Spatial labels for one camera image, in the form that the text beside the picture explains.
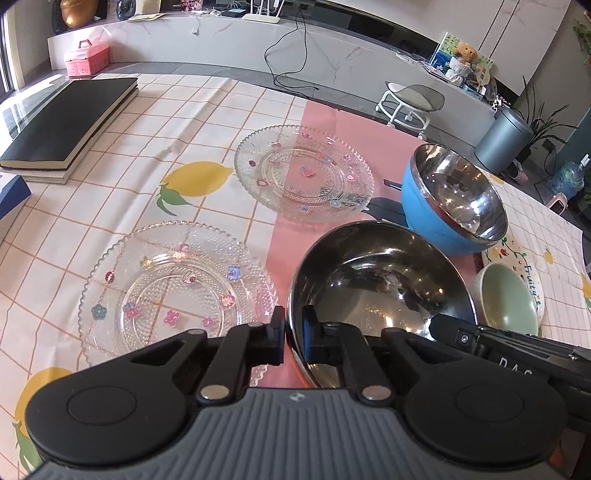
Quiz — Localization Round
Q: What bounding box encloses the grey trash can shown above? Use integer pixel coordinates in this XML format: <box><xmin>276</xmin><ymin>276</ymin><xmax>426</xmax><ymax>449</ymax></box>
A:
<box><xmin>474</xmin><ymin>108</ymin><xmax>534</xmax><ymax>174</ymax></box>

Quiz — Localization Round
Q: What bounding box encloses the blue steel-lined bowl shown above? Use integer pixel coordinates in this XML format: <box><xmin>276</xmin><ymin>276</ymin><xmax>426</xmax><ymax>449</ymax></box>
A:
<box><xmin>401</xmin><ymin>143</ymin><xmax>509</xmax><ymax>256</ymax></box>

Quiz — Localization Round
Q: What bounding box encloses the white wifi router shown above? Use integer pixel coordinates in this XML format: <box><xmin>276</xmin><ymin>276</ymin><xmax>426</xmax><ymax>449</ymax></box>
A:
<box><xmin>242</xmin><ymin>0</ymin><xmax>284</xmax><ymax>24</ymax></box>

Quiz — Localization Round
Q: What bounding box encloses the white rolling stool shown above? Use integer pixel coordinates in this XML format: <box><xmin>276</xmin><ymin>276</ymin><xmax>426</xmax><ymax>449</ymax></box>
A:
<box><xmin>375</xmin><ymin>82</ymin><xmax>445</xmax><ymax>140</ymax></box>

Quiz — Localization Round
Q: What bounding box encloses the water bottle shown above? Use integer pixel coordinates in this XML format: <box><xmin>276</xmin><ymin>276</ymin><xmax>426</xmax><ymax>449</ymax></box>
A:
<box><xmin>547</xmin><ymin>154</ymin><xmax>590</xmax><ymax>200</ymax></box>

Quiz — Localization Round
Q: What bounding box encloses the pink storage box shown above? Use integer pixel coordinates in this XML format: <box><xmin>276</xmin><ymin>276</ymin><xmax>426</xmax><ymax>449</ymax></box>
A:
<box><xmin>66</xmin><ymin>39</ymin><xmax>110</xmax><ymax>78</ymax></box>

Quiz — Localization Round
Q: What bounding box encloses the white fruity ceramic plate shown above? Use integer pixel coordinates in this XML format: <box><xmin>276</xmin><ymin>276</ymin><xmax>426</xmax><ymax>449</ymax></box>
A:
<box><xmin>481</xmin><ymin>230</ymin><xmax>545</xmax><ymax>327</ymax></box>

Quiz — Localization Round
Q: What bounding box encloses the teddy bear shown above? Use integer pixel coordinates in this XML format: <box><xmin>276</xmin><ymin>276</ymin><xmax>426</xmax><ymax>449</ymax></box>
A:
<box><xmin>449</xmin><ymin>41</ymin><xmax>478</xmax><ymax>78</ymax></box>

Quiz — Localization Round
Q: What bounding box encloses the clear glass plate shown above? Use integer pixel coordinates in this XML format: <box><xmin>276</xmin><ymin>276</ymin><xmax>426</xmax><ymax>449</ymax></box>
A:
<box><xmin>235</xmin><ymin>125</ymin><xmax>375</xmax><ymax>223</ymax></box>
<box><xmin>78</xmin><ymin>221</ymin><xmax>277</xmax><ymax>366</ymax></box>

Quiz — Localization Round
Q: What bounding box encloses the near clear glass plate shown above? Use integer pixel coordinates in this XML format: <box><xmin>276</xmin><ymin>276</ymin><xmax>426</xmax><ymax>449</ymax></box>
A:
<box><xmin>78</xmin><ymin>221</ymin><xmax>277</xmax><ymax>366</ymax></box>

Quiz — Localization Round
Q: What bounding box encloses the far clear glass plate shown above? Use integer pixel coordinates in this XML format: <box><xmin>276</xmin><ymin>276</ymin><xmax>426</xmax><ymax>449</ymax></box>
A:
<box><xmin>235</xmin><ymin>125</ymin><xmax>375</xmax><ymax>223</ymax></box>

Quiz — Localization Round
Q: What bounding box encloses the orange steel-lined bowl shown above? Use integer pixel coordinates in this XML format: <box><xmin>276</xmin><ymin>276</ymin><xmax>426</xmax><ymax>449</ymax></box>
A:
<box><xmin>287</xmin><ymin>221</ymin><xmax>477</xmax><ymax>388</ymax></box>

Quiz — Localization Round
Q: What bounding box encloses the pink small heater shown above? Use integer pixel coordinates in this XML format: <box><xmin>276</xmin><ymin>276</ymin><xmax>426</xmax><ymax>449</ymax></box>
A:
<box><xmin>546</xmin><ymin>192</ymin><xmax>568</xmax><ymax>215</ymax></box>

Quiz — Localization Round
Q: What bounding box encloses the golden vase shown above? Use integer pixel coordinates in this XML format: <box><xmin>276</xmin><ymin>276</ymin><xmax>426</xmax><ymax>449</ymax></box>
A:
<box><xmin>60</xmin><ymin>0</ymin><xmax>98</xmax><ymax>28</ymax></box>

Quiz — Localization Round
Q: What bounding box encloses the black notebook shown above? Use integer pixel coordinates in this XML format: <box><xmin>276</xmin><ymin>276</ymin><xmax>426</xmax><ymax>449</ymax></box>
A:
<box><xmin>1</xmin><ymin>77</ymin><xmax>137</xmax><ymax>171</ymax></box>

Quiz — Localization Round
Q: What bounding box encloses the blue box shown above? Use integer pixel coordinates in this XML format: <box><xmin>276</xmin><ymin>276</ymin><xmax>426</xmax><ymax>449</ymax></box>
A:
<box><xmin>0</xmin><ymin>173</ymin><xmax>31</xmax><ymax>219</ymax></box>

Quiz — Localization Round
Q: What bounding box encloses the green ceramic bowl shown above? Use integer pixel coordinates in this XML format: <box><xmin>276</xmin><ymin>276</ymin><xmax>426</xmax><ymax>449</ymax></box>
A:
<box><xmin>469</xmin><ymin>263</ymin><xmax>538</xmax><ymax>336</ymax></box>

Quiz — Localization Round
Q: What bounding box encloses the black power cable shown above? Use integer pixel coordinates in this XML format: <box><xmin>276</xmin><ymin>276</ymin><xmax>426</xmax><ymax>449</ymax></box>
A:
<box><xmin>263</xmin><ymin>4</ymin><xmax>321</xmax><ymax>92</ymax></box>

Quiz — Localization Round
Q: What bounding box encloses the green potted plant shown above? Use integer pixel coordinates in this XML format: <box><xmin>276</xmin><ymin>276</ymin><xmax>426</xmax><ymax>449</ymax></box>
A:
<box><xmin>516</xmin><ymin>78</ymin><xmax>577</xmax><ymax>164</ymax></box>

